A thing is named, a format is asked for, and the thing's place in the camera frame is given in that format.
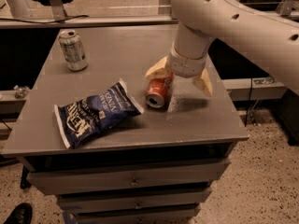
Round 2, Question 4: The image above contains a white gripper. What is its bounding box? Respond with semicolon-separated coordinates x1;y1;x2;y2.
145;45;213;97

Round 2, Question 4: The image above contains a red coke can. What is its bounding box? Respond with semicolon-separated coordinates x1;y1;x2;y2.
146;72;174;108

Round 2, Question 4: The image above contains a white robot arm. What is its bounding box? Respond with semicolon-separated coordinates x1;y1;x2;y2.
145;0;299;97

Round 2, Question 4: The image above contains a silver soda can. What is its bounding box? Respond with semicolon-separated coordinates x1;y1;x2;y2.
59;29;88;72

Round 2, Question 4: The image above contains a grey drawer cabinet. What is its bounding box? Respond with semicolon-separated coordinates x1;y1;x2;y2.
4;25;247;224

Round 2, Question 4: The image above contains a blue chip bag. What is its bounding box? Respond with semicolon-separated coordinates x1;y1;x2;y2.
54;79;144;148

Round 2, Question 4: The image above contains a bottom grey drawer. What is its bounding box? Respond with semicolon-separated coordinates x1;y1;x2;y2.
76;204;199;224

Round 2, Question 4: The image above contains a grey drawer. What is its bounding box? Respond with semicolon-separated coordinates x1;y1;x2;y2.
76;204;199;224
28;158;230;195
58;187;211;214

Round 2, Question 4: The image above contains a top grey drawer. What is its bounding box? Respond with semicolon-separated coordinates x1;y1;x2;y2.
28;158;230;195

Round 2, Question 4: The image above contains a crumpled clear plastic object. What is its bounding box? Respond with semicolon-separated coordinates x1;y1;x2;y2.
13;85;30;99

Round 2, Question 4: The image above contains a middle grey drawer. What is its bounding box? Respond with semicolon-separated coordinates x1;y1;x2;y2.
58;187;211;214

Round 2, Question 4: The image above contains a black shoe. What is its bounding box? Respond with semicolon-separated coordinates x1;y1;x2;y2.
4;203;33;224

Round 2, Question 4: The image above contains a black dangling cable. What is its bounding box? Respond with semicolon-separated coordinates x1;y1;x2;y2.
244;77;254;128

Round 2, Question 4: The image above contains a grey metal rail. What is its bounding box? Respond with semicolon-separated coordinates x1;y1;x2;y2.
0;10;299;30

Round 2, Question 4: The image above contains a metal upright bracket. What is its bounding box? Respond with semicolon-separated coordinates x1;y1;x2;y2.
49;0;66;21

